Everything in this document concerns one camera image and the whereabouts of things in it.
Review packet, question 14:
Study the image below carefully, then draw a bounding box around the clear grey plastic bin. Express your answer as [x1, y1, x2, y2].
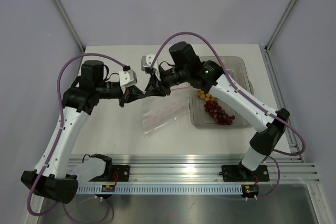
[190, 56, 253, 129]

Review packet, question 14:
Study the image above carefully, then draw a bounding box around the brown longan bunch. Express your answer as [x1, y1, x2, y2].
[197, 90, 216, 102]

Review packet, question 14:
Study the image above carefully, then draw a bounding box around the small circuit board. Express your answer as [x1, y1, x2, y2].
[241, 185, 259, 198]
[101, 185, 116, 193]

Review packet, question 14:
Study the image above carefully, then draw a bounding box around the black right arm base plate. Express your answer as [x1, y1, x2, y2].
[218, 165, 270, 182]

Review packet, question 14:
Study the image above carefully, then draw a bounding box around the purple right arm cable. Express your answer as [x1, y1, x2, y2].
[151, 31, 307, 201]

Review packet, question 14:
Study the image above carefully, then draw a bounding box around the aluminium frame post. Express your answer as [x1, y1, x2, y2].
[51, 0, 86, 52]
[264, 0, 314, 53]

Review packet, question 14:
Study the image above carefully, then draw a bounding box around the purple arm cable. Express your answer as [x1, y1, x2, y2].
[27, 52, 131, 222]
[151, 31, 307, 201]

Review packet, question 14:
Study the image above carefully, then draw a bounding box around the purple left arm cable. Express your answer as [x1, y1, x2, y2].
[27, 52, 131, 222]

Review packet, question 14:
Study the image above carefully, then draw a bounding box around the red grape bunch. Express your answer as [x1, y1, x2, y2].
[204, 101, 236, 126]

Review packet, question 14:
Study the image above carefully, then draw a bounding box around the clear red-dotted zip bag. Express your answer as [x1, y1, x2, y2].
[141, 84, 192, 137]

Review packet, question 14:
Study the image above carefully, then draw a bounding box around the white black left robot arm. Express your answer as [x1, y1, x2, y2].
[21, 60, 143, 204]

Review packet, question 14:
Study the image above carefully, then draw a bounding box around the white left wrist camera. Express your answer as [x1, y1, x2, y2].
[119, 69, 137, 88]

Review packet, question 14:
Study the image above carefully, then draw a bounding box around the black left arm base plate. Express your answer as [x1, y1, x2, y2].
[89, 165, 130, 183]

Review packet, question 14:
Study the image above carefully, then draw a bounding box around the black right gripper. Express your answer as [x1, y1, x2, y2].
[145, 65, 190, 98]

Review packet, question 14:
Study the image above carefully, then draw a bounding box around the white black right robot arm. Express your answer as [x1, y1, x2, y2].
[141, 41, 290, 182]

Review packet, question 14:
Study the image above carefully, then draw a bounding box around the right aluminium frame post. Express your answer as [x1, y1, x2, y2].
[264, 0, 314, 53]

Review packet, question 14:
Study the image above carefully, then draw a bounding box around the aluminium mounting rail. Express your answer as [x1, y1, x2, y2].
[76, 155, 320, 197]

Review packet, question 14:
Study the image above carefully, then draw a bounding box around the left small circuit board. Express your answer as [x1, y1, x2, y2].
[101, 185, 116, 193]

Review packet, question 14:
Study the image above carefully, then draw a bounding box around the right small circuit board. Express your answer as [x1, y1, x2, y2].
[241, 185, 259, 198]

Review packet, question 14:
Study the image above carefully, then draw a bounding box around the left aluminium frame post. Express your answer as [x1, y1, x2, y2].
[51, 0, 86, 52]

